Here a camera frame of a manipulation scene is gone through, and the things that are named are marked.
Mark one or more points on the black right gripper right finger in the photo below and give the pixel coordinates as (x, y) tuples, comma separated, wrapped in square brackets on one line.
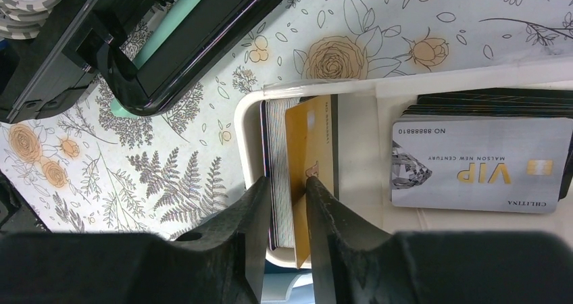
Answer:
[(353, 261)]

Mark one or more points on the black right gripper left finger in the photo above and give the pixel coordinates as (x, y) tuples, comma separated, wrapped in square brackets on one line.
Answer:
[(220, 261)]

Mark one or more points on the gold credit card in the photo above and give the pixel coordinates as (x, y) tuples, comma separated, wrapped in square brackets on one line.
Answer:
[(310, 153)]

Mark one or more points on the blue leather card holder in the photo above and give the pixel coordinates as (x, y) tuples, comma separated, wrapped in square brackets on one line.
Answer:
[(287, 285)]

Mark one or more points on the upright card stack in tray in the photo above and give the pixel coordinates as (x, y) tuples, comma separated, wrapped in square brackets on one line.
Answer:
[(276, 168)]

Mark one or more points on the white rectangular plastic tray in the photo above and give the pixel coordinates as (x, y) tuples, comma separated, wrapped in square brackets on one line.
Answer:
[(367, 109)]

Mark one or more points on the floral patterned table mat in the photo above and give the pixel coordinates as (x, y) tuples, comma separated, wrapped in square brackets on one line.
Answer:
[(87, 170)]

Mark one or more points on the black open carrying case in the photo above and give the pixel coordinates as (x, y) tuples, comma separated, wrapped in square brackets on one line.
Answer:
[(52, 49)]

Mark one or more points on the mint green case handle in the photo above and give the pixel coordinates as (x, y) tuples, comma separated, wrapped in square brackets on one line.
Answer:
[(172, 20)]

